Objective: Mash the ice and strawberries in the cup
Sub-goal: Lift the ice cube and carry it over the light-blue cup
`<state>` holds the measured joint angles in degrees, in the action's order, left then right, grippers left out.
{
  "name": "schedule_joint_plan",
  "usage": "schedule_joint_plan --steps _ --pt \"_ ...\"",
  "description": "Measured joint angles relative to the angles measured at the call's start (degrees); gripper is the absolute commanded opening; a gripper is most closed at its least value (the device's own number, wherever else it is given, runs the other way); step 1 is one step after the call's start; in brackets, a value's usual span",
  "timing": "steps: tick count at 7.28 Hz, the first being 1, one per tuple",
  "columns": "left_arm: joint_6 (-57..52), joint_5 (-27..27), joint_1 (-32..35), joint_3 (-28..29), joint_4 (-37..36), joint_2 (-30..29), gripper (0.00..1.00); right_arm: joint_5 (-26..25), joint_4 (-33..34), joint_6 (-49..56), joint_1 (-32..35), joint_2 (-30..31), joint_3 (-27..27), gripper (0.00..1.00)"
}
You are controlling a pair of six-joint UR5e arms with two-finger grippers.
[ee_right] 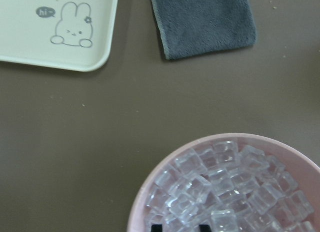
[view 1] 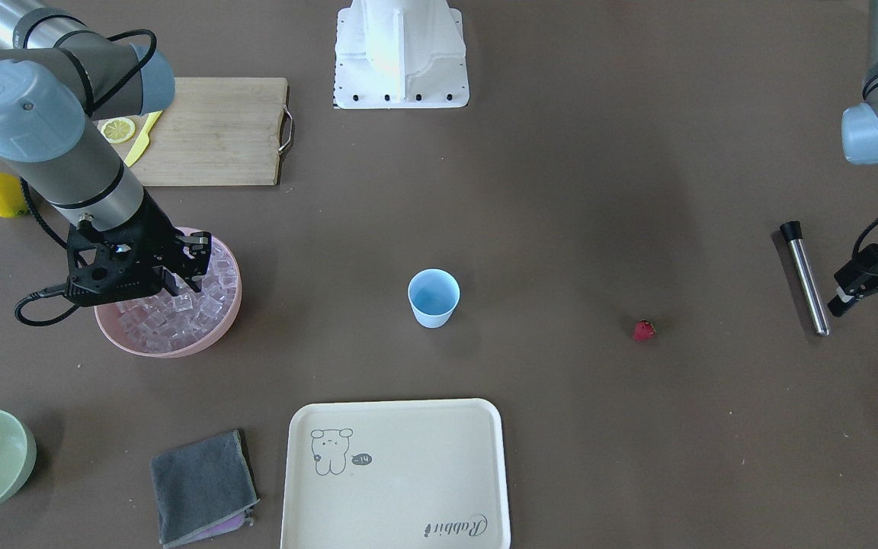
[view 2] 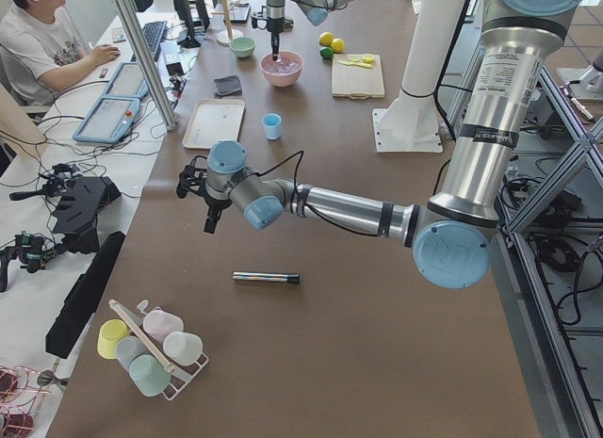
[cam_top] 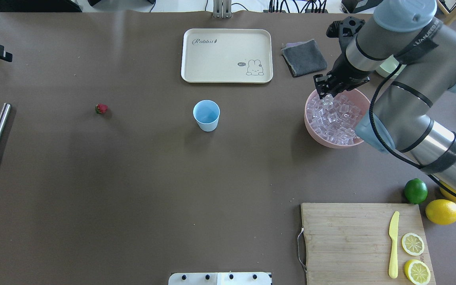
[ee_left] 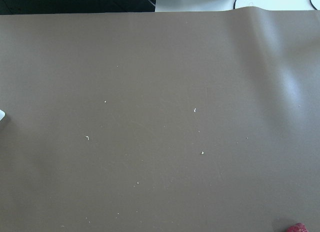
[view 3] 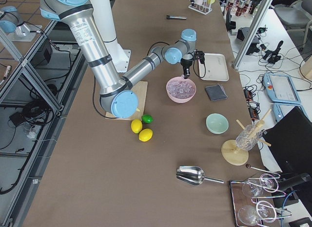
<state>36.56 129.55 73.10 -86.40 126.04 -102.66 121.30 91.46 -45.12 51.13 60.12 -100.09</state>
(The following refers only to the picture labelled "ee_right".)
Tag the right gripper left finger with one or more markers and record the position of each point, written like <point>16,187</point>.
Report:
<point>157,228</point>

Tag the pink bowl of ice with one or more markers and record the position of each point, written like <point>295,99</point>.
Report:
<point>232,182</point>

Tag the grey folded cloth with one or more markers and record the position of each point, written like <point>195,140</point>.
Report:
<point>194,27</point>

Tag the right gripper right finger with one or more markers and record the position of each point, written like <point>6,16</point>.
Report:
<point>203,228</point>

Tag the cream rabbit tray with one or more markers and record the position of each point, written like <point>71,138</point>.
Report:
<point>66,34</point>

